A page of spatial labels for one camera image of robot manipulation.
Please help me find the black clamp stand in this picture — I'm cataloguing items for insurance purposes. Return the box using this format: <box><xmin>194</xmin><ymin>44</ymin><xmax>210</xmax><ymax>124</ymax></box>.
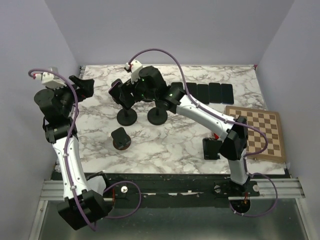
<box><xmin>147</xmin><ymin>107</ymin><xmax>168</xmax><ymax>126</ymax></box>

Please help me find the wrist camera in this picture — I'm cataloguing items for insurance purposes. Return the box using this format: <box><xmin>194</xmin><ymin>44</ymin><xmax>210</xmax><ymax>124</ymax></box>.
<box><xmin>32</xmin><ymin>72</ymin><xmax>67</xmax><ymax>90</ymax></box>
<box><xmin>124</xmin><ymin>59</ymin><xmax>143</xmax><ymax>84</ymax></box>

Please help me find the black phone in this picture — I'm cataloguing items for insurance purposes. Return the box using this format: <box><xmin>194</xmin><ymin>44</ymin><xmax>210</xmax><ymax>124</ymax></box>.
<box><xmin>171</xmin><ymin>82</ymin><xmax>184</xmax><ymax>89</ymax></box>
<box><xmin>221</xmin><ymin>83</ymin><xmax>234</xmax><ymax>105</ymax></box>
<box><xmin>197</xmin><ymin>84</ymin><xmax>210</xmax><ymax>105</ymax></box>
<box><xmin>186</xmin><ymin>82</ymin><xmax>198</xmax><ymax>98</ymax></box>

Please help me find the wooden chessboard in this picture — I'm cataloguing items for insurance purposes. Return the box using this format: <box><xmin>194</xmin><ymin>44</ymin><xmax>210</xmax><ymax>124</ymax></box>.
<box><xmin>225</xmin><ymin>105</ymin><xmax>286</xmax><ymax>164</ymax></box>

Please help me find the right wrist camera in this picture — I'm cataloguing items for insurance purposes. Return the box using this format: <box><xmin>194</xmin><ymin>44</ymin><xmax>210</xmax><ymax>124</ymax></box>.
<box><xmin>124</xmin><ymin>59</ymin><xmax>143</xmax><ymax>84</ymax></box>

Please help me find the teal phone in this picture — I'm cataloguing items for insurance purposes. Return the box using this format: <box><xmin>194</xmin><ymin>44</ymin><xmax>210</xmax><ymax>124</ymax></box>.
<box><xmin>208</xmin><ymin>82</ymin><xmax>222</xmax><ymax>104</ymax></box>

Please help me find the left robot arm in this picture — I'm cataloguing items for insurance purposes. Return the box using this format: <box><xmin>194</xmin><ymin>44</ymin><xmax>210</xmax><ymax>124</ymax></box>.
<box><xmin>32</xmin><ymin>72</ymin><xmax>112</xmax><ymax>230</ymax></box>

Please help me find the right black folding stand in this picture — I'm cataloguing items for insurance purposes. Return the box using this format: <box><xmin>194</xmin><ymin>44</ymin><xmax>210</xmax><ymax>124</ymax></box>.
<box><xmin>202</xmin><ymin>138</ymin><xmax>222</xmax><ymax>160</ymax></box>

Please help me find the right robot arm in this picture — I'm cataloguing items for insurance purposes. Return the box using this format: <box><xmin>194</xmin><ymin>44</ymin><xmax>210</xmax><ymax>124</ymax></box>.
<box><xmin>119</xmin><ymin>63</ymin><xmax>249</xmax><ymax>196</ymax></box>

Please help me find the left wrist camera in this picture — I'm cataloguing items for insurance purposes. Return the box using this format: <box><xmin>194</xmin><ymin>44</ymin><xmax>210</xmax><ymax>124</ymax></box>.
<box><xmin>32</xmin><ymin>72</ymin><xmax>67</xmax><ymax>90</ymax></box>

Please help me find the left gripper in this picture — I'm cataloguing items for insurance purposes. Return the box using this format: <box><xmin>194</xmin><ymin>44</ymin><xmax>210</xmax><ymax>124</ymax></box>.
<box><xmin>46</xmin><ymin>75</ymin><xmax>95</xmax><ymax>117</ymax></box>

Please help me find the red cylinder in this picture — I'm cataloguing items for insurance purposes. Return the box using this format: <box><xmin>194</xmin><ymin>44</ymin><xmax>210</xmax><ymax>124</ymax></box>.
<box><xmin>213</xmin><ymin>133</ymin><xmax>219</xmax><ymax>140</ymax></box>

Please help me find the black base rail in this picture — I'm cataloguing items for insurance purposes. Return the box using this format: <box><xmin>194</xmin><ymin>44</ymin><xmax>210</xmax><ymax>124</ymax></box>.
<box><xmin>85</xmin><ymin>171</ymin><xmax>260</xmax><ymax>209</ymax></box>

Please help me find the aluminium frame rail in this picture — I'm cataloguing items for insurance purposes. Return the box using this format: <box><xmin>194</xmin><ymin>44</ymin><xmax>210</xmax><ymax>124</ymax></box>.
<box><xmin>29</xmin><ymin>173</ymin><xmax>308</xmax><ymax>240</ymax></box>

